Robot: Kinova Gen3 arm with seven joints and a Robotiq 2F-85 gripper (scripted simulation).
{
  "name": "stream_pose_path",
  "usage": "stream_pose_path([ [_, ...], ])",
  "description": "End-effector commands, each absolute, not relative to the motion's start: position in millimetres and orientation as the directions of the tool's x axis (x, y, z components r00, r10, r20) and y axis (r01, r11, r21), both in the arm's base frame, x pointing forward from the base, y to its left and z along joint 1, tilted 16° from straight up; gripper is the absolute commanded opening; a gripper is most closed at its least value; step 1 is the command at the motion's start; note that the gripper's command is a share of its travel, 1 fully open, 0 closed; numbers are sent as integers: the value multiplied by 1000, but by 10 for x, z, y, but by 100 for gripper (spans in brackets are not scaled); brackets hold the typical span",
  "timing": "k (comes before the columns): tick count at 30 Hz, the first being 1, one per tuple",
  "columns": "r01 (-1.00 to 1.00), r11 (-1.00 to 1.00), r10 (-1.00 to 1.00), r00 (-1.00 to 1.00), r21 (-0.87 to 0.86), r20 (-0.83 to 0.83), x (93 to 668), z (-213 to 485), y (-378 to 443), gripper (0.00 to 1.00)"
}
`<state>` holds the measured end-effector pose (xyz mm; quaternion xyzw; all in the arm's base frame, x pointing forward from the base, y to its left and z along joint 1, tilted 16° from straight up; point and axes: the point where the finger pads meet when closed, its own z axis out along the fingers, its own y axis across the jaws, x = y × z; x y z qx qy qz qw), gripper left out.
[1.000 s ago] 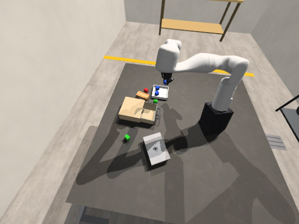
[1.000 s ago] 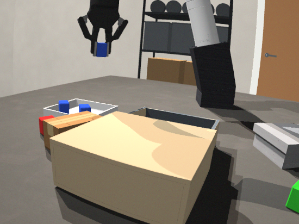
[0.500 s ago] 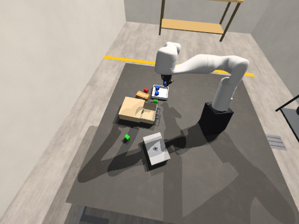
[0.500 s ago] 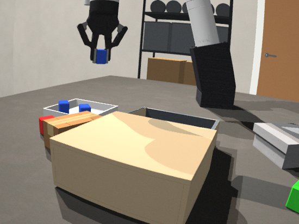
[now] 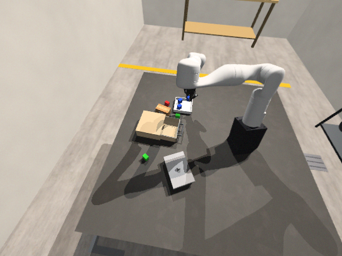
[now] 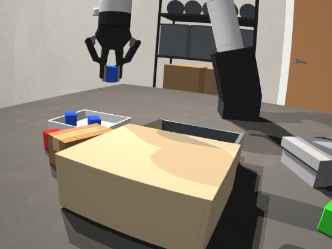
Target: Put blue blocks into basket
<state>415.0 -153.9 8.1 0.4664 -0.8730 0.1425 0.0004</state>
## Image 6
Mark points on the green block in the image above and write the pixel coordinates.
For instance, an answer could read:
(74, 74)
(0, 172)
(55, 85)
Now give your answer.
(325, 223)

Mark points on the red block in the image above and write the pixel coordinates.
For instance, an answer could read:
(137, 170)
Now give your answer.
(45, 137)

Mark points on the brown cardboard box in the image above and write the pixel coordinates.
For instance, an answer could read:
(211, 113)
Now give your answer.
(64, 139)

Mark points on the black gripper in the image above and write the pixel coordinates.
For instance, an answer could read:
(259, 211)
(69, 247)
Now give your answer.
(113, 33)

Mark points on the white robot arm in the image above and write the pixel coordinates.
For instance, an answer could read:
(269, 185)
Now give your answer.
(222, 14)

